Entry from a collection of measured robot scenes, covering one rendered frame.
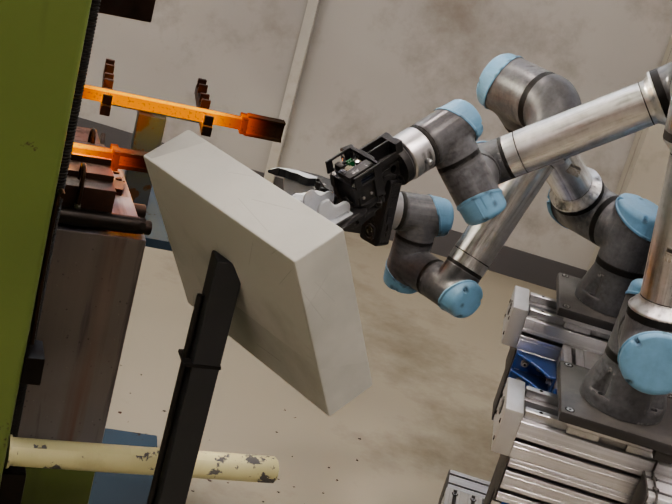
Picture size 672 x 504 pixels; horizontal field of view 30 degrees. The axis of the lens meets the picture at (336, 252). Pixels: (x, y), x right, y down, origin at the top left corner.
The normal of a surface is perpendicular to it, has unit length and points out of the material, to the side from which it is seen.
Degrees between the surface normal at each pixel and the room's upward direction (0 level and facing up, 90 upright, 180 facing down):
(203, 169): 30
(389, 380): 0
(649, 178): 90
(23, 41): 90
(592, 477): 90
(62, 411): 90
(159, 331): 0
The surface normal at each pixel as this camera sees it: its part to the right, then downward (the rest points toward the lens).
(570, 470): -0.16, 0.32
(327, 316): 0.64, 0.43
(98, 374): 0.27, 0.41
